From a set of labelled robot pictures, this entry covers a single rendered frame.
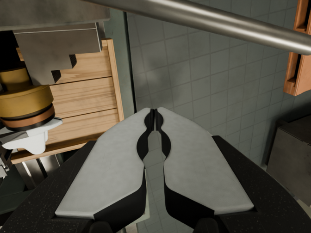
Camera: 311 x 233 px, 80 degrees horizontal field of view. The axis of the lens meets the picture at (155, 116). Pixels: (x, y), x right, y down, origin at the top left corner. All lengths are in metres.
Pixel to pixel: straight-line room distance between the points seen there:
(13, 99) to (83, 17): 0.16
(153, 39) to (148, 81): 0.32
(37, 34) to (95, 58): 0.25
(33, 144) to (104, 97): 0.26
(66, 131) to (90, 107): 0.10
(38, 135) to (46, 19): 0.22
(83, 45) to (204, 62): 1.52
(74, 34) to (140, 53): 1.21
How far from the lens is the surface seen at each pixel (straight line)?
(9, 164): 0.42
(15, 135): 0.36
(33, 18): 0.20
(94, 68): 0.54
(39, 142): 0.38
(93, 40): 0.30
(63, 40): 0.30
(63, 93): 0.56
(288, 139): 2.67
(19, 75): 0.33
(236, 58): 1.97
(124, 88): 0.94
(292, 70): 2.57
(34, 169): 0.74
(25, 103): 0.33
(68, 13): 0.21
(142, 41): 1.48
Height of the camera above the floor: 1.41
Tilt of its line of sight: 56 degrees down
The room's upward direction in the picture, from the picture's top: 142 degrees clockwise
